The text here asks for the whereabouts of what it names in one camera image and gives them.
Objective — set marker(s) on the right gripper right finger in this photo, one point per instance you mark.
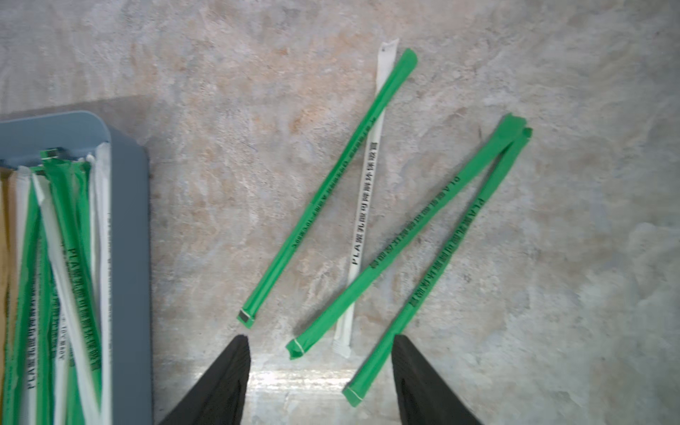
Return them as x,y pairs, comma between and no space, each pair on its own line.
423,396

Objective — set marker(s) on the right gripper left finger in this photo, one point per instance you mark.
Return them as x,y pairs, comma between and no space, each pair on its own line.
218,397

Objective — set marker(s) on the blue plastic storage tray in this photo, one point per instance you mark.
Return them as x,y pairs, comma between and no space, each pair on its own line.
78,133

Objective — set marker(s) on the brown paper straw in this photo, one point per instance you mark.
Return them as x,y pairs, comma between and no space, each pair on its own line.
8,269

